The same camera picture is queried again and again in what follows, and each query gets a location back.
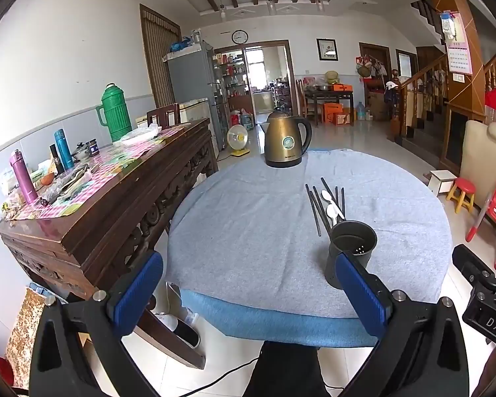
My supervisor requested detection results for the purple bottle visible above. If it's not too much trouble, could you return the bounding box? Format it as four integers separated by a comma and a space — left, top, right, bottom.
9, 149, 39, 204

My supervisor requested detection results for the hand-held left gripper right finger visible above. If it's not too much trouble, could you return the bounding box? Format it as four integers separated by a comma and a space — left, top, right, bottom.
335, 251, 470, 397

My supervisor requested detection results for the small white stool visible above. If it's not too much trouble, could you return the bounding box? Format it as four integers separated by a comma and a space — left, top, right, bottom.
427, 169, 459, 197

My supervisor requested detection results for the black slipper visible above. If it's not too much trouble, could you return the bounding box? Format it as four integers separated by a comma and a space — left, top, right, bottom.
154, 311, 201, 348

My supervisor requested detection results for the brown striped curtain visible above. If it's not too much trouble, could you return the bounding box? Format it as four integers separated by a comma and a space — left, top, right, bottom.
139, 4, 182, 109

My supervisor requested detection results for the blue-grey tablecloth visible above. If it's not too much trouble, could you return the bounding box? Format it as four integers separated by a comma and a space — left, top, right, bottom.
165, 148, 454, 349

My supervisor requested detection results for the dark wooden side table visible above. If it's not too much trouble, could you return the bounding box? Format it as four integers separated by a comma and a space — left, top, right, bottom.
302, 84, 356, 127

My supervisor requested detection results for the red stool with yellow legs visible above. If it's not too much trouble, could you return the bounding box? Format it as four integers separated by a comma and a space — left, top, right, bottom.
446, 176, 477, 215

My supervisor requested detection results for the framed wall picture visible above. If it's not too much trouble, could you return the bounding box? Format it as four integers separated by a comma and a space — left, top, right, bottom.
316, 38, 339, 62

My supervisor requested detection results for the green thermos jug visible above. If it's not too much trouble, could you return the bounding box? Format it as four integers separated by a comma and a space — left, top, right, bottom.
95, 83, 133, 144

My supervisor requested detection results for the black cable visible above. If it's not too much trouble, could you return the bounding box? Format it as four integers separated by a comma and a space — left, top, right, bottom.
164, 356, 266, 397

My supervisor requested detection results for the grey refrigerator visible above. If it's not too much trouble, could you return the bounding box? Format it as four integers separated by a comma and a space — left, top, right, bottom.
162, 40, 228, 150

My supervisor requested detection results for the carved dark wooden sideboard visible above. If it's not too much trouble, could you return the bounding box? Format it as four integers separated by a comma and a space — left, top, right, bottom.
0, 117, 220, 370

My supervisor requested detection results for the white chest freezer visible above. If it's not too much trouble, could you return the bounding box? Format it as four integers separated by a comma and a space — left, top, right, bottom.
136, 97, 220, 134

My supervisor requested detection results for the dark wooden chair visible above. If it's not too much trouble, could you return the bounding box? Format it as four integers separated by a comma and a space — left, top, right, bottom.
146, 103, 181, 130

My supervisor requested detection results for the small yellow fan heater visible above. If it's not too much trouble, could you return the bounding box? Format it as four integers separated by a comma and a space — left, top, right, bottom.
226, 125, 251, 157

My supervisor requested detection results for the black flask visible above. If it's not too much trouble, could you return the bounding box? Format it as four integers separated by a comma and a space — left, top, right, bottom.
48, 143, 66, 175

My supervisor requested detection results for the clear plastic bag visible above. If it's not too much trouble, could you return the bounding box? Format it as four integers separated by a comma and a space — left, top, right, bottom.
119, 123, 160, 147

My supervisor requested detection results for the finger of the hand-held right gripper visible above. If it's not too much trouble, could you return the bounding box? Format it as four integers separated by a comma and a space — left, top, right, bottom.
452, 243, 496, 287

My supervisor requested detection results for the dark metal utensil holder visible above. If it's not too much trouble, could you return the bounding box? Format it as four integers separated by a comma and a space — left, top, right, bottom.
324, 220, 378, 290

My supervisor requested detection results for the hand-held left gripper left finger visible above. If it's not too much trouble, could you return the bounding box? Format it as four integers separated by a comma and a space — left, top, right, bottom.
28, 250, 164, 397

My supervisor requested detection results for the orange cardboard box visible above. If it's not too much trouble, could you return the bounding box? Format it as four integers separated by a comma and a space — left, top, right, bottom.
322, 103, 352, 126

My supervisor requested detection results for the pink checkered cloth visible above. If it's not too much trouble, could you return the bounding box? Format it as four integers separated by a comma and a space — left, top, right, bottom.
3, 126, 187, 221

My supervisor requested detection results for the person's black trouser leg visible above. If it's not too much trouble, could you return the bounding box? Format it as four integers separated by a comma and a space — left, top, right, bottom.
244, 340, 332, 397

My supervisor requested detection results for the pink wall calendar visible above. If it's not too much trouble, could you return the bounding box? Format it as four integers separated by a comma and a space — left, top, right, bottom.
440, 10, 473, 76

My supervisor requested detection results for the teal flask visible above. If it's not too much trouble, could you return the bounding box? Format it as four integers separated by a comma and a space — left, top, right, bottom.
53, 128, 75, 171

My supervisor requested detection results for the bronze electric kettle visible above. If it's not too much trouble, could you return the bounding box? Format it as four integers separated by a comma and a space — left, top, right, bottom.
260, 108, 312, 169

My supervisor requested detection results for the pile of black chopsticks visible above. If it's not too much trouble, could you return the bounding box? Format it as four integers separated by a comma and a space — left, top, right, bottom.
305, 177, 348, 238

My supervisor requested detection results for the golden patterned board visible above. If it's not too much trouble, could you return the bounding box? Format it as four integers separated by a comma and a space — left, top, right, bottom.
4, 287, 47, 378

